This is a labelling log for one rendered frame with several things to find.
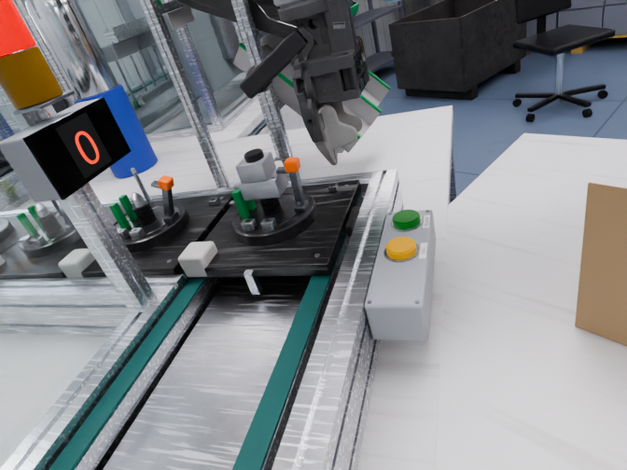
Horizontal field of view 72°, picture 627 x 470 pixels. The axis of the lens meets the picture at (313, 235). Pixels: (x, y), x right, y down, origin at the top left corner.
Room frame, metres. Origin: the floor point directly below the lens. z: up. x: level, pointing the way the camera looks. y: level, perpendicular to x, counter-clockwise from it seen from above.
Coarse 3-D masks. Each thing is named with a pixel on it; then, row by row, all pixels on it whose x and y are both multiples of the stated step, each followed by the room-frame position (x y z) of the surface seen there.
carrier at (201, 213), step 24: (144, 192) 0.80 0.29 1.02; (120, 216) 0.75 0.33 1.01; (144, 216) 0.73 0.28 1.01; (168, 216) 0.72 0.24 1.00; (192, 216) 0.75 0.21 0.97; (216, 216) 0.73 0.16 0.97; (144, 240) 0.68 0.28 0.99; (168, 240) 0.69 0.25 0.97; (192, 240) 0.66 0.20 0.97; (144, 264) 0.63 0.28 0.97; (168, 264) 0.60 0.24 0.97
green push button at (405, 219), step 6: (402, 210) 0.55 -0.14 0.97; (408, 210) 0.55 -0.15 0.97; (396, 216) 0.54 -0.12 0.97; (402, 216) 0.54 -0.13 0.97; (408, 216) 0.53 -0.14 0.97; (414, 216) 0.53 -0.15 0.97; (396, 222) 0.53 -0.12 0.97; (402, 222) 0.52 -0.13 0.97; (408, 222) 0.52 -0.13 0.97; (414, 222) 0.52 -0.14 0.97; (402, 228) 0.52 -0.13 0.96; (408, 228) 0.52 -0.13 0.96
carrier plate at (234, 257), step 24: (312, 192) 0.70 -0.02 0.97; (336, 192) 0.67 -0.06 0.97; (336, 216) 0.59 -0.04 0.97; (216, 240) 0.64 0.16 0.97; (288, 240) 0.57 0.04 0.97; (312, 240) 0.55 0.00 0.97; (336, 240) 0.53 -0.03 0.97; (216, 264) 0.56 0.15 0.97; (240, 264) 0.54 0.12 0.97; (264, 264) 0.52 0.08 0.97; (288, 264) 0.51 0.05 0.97; (312, 264) 0.49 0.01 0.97
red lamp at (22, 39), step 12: (0, 0) 0.50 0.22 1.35; (0, 12) 0.50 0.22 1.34; (12, 12) 0.51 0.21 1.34; (0, 24) 0.49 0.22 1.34; (12, 24) 0.50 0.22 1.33; (24, 24) 0.52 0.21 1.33; (0, 36) 0.49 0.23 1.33; (12, 36) 0.50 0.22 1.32; (24, 36) 0.51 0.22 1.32; (0, 48) 0.49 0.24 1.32; (12, 48) 0.49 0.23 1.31; (24, 48) 0.50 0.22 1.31
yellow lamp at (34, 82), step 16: (32, 48) 0.51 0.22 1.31; (0, 64) 0.49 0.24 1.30; (16, 64) 0.49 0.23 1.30; (32, 64) 0.50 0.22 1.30; (48, 64) 0.52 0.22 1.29; (0, 80) 0.50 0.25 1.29; (16, 80) 0.49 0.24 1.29; (32, 80) 0.49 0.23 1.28; (48, 80) 0.51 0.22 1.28; (16, 96) 0.49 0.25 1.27; (32, 96) 0.49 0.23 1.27; (48, 96) 0.50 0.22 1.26
